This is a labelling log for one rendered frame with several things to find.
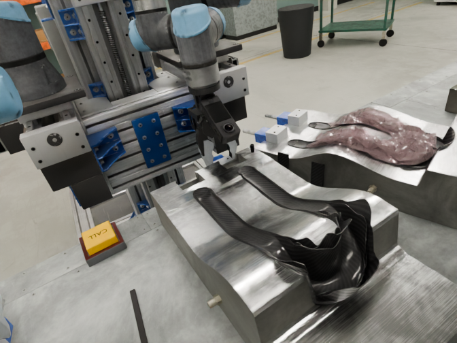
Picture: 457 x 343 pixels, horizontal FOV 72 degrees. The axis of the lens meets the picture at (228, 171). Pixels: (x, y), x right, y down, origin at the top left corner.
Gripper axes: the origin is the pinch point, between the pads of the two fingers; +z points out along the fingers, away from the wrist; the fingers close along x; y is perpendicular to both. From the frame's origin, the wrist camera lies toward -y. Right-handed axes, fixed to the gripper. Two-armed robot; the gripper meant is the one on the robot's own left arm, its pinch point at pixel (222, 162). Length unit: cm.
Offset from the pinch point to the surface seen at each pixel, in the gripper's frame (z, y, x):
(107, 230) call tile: 0.9, -5.2, 30.4
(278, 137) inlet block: -2.5, -2.8, -15.2
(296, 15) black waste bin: 29, 293, -252
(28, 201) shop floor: 84, 181, 89
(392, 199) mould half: 2.1, -32.0, -21.3
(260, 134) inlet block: -2.3, 2.5, -13.0
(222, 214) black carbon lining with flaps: -3.3, -20.6, 10.0
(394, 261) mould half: -1.4, -43.9, -6.4
